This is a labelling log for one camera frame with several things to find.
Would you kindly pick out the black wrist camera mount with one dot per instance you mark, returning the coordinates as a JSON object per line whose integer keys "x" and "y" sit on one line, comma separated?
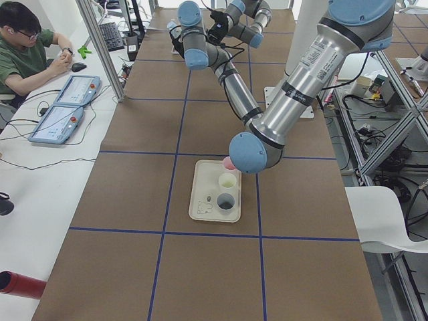
{"x": 220, "y": 27}

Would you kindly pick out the blue teach pendant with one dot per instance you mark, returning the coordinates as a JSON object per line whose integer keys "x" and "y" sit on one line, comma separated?
{"x": 57, "y": 124}
{"x": 78, "y": 90}

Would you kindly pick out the aluminium frame post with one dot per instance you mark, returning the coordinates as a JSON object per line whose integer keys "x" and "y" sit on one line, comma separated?
{"x": 91, "y": 23}

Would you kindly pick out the person in green shirt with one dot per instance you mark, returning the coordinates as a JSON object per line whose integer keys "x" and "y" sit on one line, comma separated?
{"x": 30, "y": 55}

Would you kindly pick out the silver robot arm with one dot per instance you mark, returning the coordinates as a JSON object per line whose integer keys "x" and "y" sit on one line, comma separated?
{"x": 347, "y": 27}
{"x": 246, "y": 21}

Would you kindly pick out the black computer mouse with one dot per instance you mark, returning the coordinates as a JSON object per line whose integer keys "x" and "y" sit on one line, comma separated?
{"x": 76, "y": 67}

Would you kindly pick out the white wire cup rack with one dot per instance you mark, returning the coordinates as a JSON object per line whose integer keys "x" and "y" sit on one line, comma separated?
{"x": 177, "y": 43}

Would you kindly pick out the black keyboard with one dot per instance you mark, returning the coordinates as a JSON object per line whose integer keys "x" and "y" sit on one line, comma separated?
{"x": 111, "y": 36}

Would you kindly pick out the green plastic clip tool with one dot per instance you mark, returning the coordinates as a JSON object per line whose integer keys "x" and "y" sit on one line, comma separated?
{"x": 84, "y": 52}

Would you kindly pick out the grey plastic cup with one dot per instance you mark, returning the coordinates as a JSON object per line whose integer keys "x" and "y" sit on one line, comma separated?
{"x": 225, "y": 203}

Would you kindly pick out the red bottle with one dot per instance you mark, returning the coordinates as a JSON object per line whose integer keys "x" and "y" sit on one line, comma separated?
{"x": 23, "y": 286}

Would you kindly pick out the white chair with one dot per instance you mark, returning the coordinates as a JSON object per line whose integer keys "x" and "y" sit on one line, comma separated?
{"x": 379, "y": 221}

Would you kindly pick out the pink plastic cup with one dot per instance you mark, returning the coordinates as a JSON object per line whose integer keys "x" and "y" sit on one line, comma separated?
{"x": 228, "y": 165}

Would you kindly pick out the blue teach pendant far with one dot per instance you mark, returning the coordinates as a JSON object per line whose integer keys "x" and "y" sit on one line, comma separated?
{"x": 78, "y": 90}

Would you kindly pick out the pale green plastic cup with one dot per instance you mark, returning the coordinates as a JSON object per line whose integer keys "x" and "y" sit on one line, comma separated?
{"x": 227, "y": 183}

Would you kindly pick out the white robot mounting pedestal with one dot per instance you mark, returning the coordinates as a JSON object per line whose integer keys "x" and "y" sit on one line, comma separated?
{"x": 307, "y": 15}

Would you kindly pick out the blue teach pendant near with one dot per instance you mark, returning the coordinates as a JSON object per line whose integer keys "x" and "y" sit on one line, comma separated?
{"x": 57, "y": 124}

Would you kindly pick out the blue plastic cup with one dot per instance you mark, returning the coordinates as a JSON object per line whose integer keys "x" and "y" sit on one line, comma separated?
{"x": 171, "y": 25}

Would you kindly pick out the cream plastic tray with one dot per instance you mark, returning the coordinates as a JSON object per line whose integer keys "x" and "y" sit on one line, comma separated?
{"x": 205, "y": 190}

